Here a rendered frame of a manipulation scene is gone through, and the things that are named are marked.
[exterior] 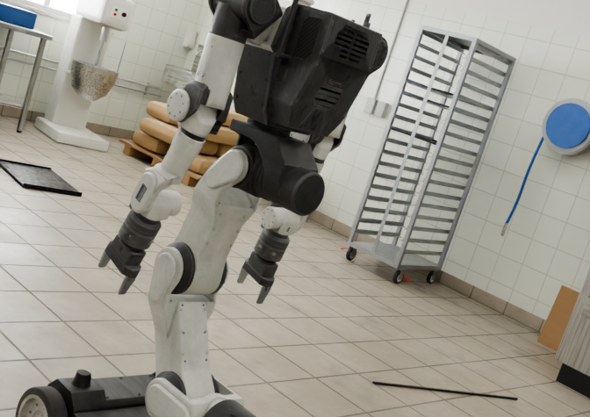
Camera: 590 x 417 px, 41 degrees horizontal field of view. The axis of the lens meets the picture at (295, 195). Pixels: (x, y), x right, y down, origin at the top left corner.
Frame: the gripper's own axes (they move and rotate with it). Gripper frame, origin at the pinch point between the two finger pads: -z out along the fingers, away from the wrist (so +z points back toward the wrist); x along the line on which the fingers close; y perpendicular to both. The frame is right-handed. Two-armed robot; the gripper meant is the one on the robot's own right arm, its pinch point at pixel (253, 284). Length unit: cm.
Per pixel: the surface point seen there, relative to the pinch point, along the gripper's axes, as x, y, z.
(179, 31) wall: 562, -335, -53
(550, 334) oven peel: 48, -342, -69
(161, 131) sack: 413, -252, -113
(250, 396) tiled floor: 18, -46, -63
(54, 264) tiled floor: 146, -27, -89
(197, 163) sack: 363, -265, -118
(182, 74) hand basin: 505, -318, -82
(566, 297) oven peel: 54, -346, -43
